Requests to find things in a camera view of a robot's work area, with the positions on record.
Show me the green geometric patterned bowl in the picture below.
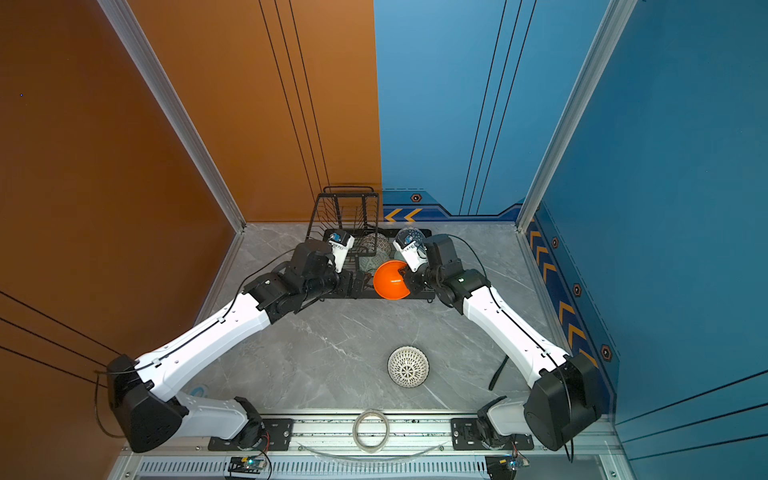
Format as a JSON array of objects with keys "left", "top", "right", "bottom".
[{"left": 358, "top": 251, "right": 392, "bottom": 274}]

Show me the blue triangle patterned bowl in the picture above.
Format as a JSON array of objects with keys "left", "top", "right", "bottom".
[{"left": 395, "top": 227, "right": 425, "bottom": 246}]

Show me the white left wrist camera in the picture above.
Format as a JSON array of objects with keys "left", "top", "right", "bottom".
[{"left": 327, "top": 229, "right": 355, "bottom": 273}]

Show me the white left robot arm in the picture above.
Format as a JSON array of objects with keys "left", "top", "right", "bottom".
[{"left": 105, "top": 230, "right": 355, "bottom": 453}]

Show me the brown patterned bowl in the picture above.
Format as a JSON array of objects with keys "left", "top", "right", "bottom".
[{"left": 355, "top": 233, "right": 393, "bottom": 256}]

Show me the aluminium corner post left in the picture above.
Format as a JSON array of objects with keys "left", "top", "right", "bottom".
[{"left": 98, "top": 0, "right": 246, "bottom": 233}]

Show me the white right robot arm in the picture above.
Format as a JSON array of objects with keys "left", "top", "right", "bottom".
[{"left": 394, "top": 229, "right": 603, "bottom": 451}]

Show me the green circuit board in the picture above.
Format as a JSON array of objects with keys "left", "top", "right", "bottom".
[
  {"left": 227, "top": 456, "right": 270, "bottom": 479},
  {"left": 485, "top": 455, "right": 530, "bottom": 480}
]

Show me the clear coiled tube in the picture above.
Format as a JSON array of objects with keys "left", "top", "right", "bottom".
[{"left": 351, "top": 409, "right": 391, "bottom": 454}]

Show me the right green circuit board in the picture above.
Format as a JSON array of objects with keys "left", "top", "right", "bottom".
[{"left": 485, "top": 455, "right": 530, "bottom": 480}]

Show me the aluminium corner post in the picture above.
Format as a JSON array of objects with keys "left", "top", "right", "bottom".
[
  {"left": 98, "top": 0, "right": 246, "bottom": 233},
  {"left": 515, "top": 0, "right": 638, "bottom": 232}
]

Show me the left green circuit board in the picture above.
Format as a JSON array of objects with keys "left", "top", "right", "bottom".
[{"left": 227, "top": 456, "right": 270, "bottom": 479}]

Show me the orange bowl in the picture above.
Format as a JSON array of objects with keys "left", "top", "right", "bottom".
[{"left": 373, "top": 260, "right": 411, "bottom": 301}]

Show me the black wire dish rack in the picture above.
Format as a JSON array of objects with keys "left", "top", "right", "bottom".
[{"left": 303, "top": 186, "right": 431, "bottom": 304}]

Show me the red starburst patterned bowl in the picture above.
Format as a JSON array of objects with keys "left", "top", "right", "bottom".
[{"left": 387, "top": 346, "right": 430, "bottom": 388}]

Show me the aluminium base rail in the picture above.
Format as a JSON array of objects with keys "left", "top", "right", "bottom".
[{"left": 109, "top": 410, "right": 634, "bottom": 479}]

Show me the aluminium corner post right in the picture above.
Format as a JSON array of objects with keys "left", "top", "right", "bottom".
[{"left": 515, "top": 0, "right": 638, "bottom": 232}]

